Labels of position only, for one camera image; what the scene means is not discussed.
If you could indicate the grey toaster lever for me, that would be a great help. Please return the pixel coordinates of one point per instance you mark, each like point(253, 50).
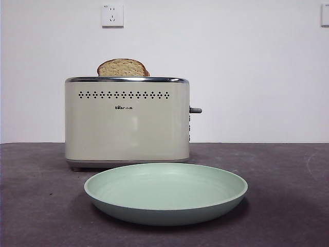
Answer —
point(196, 110)

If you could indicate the cream metal toaster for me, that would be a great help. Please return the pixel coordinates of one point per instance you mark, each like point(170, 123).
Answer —
point(123, 128)

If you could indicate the small dark-crust bread slice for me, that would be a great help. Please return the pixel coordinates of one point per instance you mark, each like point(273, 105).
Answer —
point(147, 73)

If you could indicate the pale green round plate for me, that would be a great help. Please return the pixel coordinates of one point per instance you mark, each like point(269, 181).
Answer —
point(164, 195)

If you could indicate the large light bread slice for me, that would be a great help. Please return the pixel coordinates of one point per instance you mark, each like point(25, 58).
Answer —
point(120, 68)

